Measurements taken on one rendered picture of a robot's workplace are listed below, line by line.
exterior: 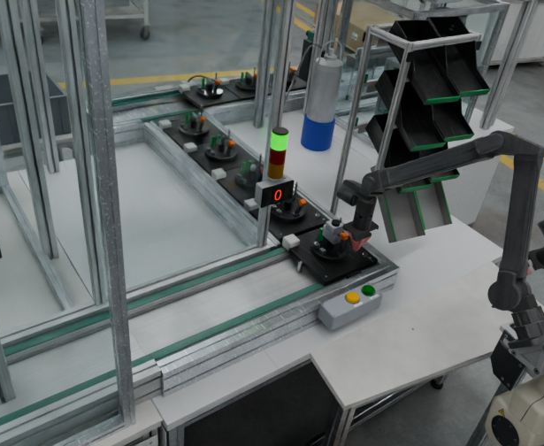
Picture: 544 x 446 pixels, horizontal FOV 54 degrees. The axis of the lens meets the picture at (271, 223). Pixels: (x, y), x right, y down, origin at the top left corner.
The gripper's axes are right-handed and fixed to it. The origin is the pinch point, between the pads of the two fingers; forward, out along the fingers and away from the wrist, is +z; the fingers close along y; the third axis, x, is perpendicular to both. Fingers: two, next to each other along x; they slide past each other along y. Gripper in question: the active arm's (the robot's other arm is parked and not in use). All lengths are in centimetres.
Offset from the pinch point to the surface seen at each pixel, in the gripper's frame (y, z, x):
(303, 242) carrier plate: 5.0, 8.8, -19.3
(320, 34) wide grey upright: -78, -27, -116
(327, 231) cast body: 1.8, 0.4, -12.0
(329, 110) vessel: -60, -3, -83
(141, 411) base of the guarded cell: 79, 20, 6
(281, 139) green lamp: 19.6, -34.2, -20.4
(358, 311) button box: 8.3, 13.1, 13.7
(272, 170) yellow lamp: 20.8, -23.3, -21.8
